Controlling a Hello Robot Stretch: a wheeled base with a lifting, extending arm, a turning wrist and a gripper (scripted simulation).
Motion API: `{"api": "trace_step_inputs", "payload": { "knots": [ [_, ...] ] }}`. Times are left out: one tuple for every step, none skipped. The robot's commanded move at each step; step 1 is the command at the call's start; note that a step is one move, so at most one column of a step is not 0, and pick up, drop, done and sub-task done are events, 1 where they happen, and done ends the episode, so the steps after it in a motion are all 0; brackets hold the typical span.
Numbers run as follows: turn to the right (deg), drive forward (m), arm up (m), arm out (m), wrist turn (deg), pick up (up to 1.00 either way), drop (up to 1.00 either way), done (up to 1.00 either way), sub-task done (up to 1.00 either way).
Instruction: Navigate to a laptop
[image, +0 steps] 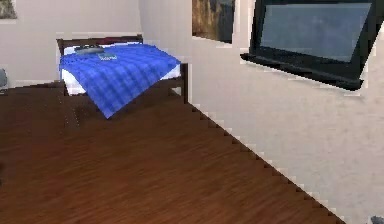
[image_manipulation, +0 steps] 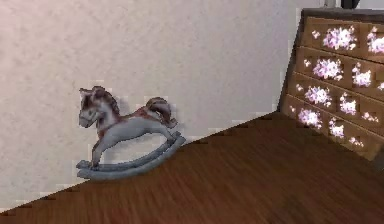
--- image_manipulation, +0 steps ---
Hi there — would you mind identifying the grey rocking horse toy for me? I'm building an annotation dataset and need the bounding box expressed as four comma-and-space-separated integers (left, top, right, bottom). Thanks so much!
75, 85, 187, 182

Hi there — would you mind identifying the brown flowered chest of drawers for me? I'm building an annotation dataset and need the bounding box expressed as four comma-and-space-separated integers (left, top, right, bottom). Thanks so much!
277, 7, 384, 162

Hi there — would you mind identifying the black object on chest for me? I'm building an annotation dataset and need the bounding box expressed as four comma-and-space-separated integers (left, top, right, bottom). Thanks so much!
340, 0, 362, 10

